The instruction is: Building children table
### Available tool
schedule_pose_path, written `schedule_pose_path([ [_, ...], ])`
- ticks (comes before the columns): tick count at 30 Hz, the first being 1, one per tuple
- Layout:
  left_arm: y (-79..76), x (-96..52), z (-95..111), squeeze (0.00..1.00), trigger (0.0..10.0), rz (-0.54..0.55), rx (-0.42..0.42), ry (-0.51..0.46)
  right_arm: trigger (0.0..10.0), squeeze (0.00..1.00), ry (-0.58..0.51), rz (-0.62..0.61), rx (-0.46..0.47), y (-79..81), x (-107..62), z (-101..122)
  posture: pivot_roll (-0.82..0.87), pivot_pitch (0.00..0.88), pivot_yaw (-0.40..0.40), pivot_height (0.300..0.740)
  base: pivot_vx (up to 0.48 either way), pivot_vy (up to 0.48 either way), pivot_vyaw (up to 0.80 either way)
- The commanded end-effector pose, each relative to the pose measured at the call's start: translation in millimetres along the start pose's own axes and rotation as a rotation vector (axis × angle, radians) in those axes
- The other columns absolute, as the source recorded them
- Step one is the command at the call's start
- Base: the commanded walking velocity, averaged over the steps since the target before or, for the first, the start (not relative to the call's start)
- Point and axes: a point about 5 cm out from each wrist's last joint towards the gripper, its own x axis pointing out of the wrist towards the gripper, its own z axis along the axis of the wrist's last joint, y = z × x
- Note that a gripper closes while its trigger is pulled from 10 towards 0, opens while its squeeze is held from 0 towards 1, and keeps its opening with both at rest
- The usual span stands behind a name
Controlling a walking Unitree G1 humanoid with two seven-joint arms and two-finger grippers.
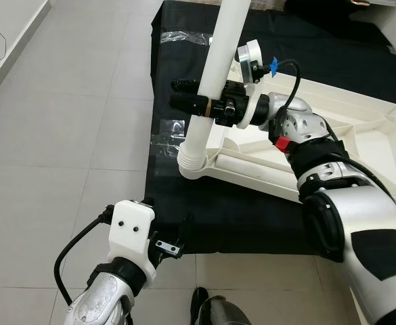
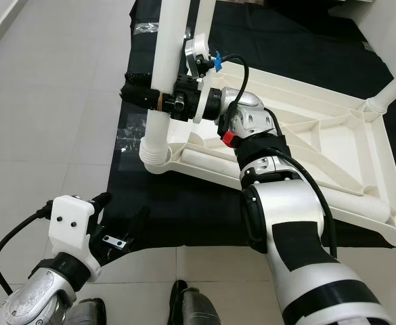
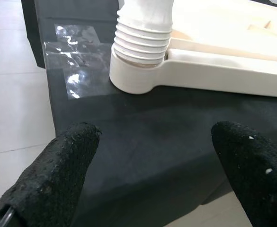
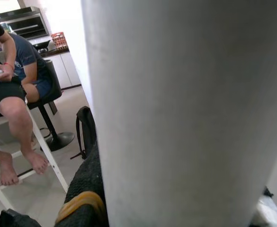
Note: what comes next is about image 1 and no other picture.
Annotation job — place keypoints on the white plastic table leg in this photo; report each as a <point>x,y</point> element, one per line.
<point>252,168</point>
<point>228,40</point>

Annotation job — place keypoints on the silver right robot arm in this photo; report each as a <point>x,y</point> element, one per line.
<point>360,230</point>

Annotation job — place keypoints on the white plastic children table top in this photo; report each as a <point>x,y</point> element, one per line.
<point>380,145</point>

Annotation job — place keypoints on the tan rubber band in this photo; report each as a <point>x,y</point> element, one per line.
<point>207,107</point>

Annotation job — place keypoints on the clear tape piece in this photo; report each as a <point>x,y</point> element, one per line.
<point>167,139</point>
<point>177,37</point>

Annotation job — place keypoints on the grey right robot leg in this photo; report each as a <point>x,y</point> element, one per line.
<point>218,311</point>

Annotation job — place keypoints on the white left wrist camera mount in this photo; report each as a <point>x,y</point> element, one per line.
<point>131,233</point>

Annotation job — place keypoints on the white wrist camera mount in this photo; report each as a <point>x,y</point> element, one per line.
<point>131,233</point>
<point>252,54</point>

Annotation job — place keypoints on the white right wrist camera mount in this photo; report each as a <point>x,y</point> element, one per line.
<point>252,54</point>

